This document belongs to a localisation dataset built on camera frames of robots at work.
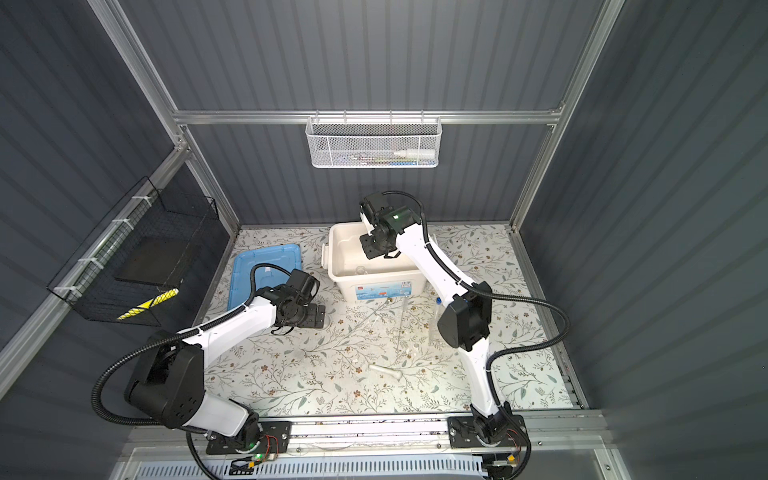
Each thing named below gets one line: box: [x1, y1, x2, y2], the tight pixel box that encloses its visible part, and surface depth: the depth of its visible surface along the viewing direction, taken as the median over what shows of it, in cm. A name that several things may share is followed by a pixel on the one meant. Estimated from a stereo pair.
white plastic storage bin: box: [321, 222, 427, 301], surface depth 96 cm
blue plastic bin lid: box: [228, 244, 302, 311], surface depth 111 cm
